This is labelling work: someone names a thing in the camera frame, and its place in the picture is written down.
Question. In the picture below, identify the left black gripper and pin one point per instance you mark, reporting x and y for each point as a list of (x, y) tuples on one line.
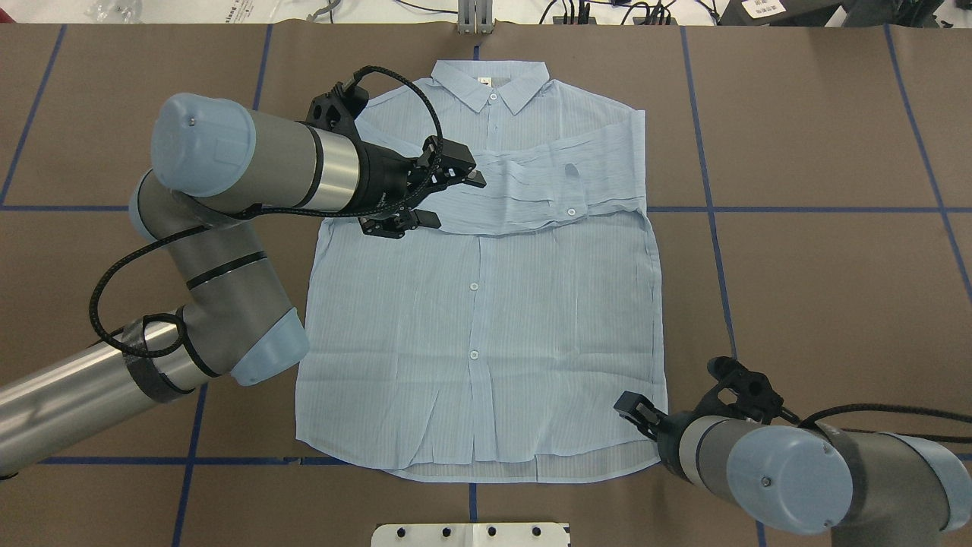
[(384, 182)]

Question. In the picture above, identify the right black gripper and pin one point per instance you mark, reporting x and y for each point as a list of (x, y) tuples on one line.
[(669, 438)]

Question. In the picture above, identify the light blue button-up shirt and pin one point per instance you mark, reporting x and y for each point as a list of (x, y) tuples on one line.
[(494, 348)]

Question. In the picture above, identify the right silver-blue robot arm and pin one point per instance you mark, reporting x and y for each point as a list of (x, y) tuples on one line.
[(804, 477)]

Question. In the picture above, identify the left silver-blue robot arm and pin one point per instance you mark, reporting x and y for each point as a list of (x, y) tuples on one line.
[(214, 167)]

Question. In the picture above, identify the brown paper table mat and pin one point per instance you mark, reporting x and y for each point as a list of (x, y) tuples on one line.
[(809, 190)]

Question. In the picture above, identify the aluminium frame post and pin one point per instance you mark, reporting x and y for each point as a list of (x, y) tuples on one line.
[(475, 17)]

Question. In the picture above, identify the white pedestal column base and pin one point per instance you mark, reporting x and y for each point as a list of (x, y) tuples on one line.
[(473, 534)]

